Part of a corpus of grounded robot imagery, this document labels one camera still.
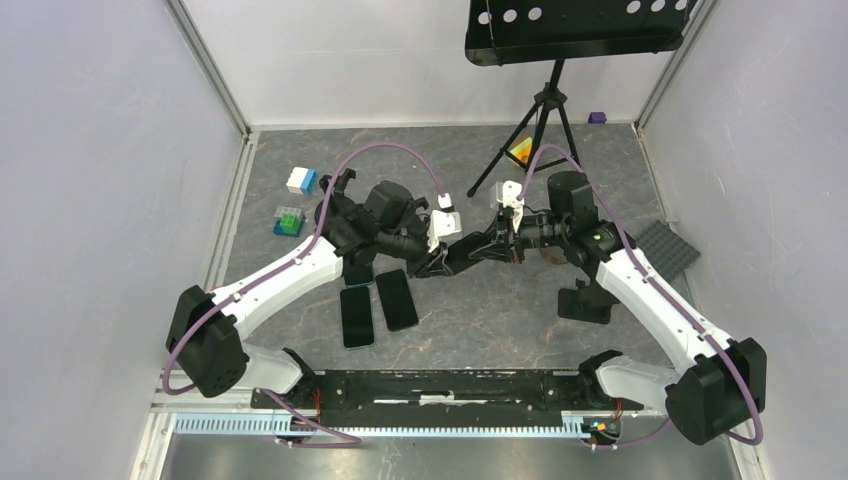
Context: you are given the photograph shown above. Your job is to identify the black round-base phone stand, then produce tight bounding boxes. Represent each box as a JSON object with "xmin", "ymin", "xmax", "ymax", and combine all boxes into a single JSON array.
[{"xmin": 469, "ymin": 220, "xmax": 513, "ymax": 263}]

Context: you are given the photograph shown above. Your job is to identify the black square-base phone holder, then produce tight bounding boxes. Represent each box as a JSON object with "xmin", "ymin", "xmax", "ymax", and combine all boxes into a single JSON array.
[{"xmin": 557, "ymin": 280, "xmax": 617, "ymax": 325}]

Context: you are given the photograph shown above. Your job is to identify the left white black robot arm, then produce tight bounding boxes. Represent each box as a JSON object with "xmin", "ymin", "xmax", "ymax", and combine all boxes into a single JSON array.
[{"xmin": 162, "ymin": 181, "xmax": 461, "ymax": 408}]

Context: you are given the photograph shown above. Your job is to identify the purple block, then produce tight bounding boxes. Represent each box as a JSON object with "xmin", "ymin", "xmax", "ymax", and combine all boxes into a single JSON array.
[{"xmin": 587, "ymin": 111, "xmax": 607, "ymax": 124}]

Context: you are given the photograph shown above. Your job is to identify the white and blue blocks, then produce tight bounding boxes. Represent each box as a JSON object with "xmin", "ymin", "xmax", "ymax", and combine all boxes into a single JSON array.
[{"xmin": 285, "ymin": 167, "xmax": 317, "ymax": 196}]

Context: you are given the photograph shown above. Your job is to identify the blue-edged black smartphone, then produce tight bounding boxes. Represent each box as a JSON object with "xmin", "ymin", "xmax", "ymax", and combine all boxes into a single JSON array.
[{"xmin": 342, "ymin": 264, "xmax": 374, "ymax": 287}]

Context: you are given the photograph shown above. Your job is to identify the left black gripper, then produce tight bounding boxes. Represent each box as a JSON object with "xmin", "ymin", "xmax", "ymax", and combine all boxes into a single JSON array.
[{"xmin": 378, "ymin": 222, "xmax": 453, "ymax": 282}]

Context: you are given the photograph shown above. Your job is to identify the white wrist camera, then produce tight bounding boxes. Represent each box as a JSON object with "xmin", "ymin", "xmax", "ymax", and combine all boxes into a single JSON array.
[
  {"xmin": 427, "ymin": 193, "xmax": 462, "ymax": 253},
  {"xmin": 489, "ymin": 181, "xmax": 525, "ymax": 232}
]

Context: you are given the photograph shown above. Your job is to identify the black music stand tripod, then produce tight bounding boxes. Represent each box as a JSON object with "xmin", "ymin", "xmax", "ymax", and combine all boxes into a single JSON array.
[{"xmin": 464, "ymin": 0, "xmax": 695, "ymax": 196}]

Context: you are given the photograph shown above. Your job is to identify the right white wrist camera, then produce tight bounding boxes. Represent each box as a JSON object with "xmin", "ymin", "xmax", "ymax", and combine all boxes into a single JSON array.
[{"xmin": 489, "ymin": 181, "xmax": 525, "ymax": 232}]

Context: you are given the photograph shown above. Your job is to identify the green white blue blocks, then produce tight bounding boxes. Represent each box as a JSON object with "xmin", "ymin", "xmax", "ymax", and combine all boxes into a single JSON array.
[{"xmin": 272, "ymin": 206, "xmax": 305, "ymax": 238}]

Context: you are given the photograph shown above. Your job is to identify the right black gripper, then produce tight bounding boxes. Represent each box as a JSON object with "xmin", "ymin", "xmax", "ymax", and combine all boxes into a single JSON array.
[{"xmin": 470, "ymin": 208, "xmax": 569, "ymax": 264}]

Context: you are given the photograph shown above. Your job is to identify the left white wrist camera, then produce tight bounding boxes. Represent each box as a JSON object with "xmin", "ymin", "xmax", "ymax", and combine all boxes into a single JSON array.
[{"xmin": 427, "ymin": 193, "xmax": 462, "ymax": 253}]

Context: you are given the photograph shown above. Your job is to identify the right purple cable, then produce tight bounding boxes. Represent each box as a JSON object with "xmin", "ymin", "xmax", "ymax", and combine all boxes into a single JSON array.
[{"xmin": 517, "ymin": 143, "xmax": 766, "ymax": 452}]

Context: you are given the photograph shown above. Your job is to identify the far black phone stand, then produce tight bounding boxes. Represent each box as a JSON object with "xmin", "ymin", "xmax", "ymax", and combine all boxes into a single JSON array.
[{"xmin": 314, "ymin": 168, "xmax": 356, "ymax": 236}]

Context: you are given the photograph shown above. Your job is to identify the orange yellow block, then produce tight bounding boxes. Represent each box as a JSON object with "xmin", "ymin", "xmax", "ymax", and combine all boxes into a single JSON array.
[{"xmin": 507, "ymin": 136, "xmax": 533, "ymax": 169}]

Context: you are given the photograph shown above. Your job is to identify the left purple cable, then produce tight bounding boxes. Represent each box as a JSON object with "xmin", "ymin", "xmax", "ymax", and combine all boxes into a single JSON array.
[{"xmin": 161, "ymin": 140, "xmax": 454, "ymax": 449}]

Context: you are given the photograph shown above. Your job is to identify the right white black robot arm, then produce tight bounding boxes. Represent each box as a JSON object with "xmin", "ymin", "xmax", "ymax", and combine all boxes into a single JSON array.
[{"xmin": 489, "ymin": 171, "xmax": 767, "ymax": 445}]

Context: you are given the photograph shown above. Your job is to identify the grey studded baseplate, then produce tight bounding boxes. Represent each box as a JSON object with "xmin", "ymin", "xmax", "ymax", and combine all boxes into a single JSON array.
[{"xmin": 636, "ymin": 220, "xmax": 701, "ymax": 282}]

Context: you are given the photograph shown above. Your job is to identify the purple cable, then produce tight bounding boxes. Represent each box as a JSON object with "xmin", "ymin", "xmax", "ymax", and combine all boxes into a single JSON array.
[
  {"xmin": 517, "ymin": 143, "xmax": 766, "ymax": 452},
  {"xmin": 161, "ymin": 140, "xmax": 454, "ymax": 449}
]

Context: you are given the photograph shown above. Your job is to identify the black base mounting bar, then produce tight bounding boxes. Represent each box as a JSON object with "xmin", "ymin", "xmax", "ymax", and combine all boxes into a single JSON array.
[{"xmin": 281, "ymin": 369, "xmax": 642, "ymax": 428}]

